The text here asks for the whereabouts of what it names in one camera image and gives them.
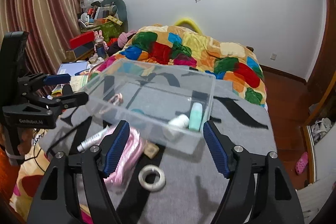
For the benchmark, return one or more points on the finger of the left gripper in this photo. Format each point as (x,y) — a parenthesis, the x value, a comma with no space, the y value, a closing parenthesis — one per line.
(57,79)
(69,99)

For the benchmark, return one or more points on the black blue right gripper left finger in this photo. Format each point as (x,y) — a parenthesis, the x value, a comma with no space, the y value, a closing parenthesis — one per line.
(56,199)

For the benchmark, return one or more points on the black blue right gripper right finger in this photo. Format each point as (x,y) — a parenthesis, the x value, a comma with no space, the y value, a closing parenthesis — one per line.
(259,189)

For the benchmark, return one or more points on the white cream tube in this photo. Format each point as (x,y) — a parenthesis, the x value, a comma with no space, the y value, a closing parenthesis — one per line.
(91,140)

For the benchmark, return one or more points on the white bandage tape roll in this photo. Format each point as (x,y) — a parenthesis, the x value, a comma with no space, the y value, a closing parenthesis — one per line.
(152,178)

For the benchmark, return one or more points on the tan rectangular soap block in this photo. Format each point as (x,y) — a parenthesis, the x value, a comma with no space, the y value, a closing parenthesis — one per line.
(151,150)

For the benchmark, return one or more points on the person's left hand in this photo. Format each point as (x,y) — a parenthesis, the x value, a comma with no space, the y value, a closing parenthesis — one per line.
(26,140)

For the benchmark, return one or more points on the blue folder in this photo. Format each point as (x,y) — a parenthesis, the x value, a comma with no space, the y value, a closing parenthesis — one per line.
(72,68)

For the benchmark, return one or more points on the red rectangular box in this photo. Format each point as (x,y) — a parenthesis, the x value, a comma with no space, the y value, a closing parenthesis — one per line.
(82,39)

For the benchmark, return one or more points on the pink slipper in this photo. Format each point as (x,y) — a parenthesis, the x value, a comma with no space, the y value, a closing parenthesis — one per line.
(302,163)

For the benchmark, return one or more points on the pink bunny toy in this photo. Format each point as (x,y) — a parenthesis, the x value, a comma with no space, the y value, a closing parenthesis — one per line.
(100,46)

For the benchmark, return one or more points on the teal tape roll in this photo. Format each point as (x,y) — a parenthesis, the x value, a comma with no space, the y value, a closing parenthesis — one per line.
(139,111)

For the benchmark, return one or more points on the grey black patterned blanket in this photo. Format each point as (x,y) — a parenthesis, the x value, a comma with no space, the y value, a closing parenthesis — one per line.
(194,188)

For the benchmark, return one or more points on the striped red curtain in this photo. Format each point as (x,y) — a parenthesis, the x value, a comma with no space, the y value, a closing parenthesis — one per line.
(50,24)

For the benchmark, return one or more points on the cluttered side table pile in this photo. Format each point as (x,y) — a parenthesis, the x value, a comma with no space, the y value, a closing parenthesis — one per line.
(107,16)

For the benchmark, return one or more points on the mint green bottle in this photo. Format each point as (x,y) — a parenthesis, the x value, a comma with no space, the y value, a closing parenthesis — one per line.
(195,118)

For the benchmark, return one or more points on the clear plastic storage box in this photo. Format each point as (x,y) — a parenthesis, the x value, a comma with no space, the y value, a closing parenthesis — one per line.
(162,92)

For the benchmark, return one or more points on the white cylindrical bottle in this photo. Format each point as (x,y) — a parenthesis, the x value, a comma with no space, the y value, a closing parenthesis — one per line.
(181,121)

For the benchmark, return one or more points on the colourful patchwork quilt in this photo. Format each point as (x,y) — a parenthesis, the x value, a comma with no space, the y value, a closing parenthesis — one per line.
(174,45)

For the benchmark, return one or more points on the yellow curved pillow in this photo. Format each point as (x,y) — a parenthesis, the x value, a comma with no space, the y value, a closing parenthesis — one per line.
(189,23)

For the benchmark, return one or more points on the wall power socket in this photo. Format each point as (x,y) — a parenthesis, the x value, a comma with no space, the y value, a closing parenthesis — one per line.
(273,56)

